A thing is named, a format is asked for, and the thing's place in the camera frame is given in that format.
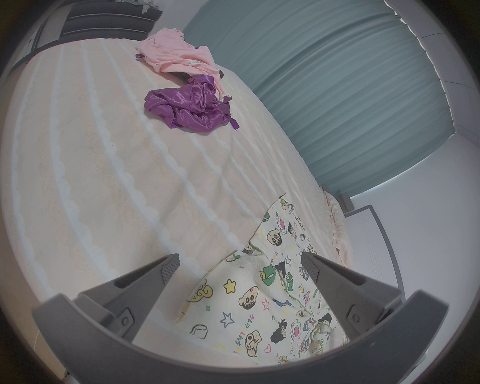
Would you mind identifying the black garment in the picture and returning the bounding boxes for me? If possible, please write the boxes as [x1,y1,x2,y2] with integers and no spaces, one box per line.
[174,69,226,82]

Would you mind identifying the white printed pyjama top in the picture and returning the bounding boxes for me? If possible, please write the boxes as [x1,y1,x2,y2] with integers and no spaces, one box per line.
[176,193,344,366]

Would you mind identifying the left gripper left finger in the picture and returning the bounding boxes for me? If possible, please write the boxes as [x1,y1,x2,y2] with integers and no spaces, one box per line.
[76,253,181,343]

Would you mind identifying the pink garment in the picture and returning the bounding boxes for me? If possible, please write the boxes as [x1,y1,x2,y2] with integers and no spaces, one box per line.
[135,28,226,102]

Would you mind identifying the blue-green curtain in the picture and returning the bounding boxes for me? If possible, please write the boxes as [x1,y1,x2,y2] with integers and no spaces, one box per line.
[184,0,456,196]

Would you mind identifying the cream pillow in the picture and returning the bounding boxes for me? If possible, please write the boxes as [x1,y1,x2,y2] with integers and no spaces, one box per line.
[323,191,355,268]

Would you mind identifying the bed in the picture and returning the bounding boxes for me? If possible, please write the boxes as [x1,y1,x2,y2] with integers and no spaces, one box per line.
[0,35,405,366]

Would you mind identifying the black chest of drawers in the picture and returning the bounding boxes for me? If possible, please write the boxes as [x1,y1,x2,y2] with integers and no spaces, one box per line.
[60,0,164,40]

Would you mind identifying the purple satin garment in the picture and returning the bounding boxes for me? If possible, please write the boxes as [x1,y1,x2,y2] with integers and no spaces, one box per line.
[144,74,241,134]

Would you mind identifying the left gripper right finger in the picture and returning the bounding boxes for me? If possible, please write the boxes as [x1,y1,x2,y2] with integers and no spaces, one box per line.
[301,251,406,343]

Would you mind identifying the grey bedside table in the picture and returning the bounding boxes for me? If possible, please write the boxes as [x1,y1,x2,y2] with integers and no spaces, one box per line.
[322,184,355,211]

